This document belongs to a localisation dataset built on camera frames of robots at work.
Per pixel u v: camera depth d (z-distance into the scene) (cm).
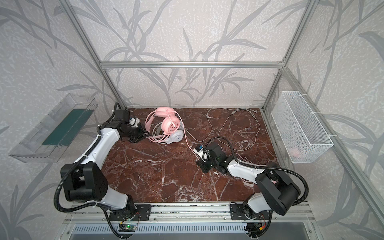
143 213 74
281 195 43
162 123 74
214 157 68
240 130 108
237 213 73
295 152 73
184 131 99
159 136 77
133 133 73
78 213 75
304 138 60
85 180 43
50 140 64
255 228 77
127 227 71
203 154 76
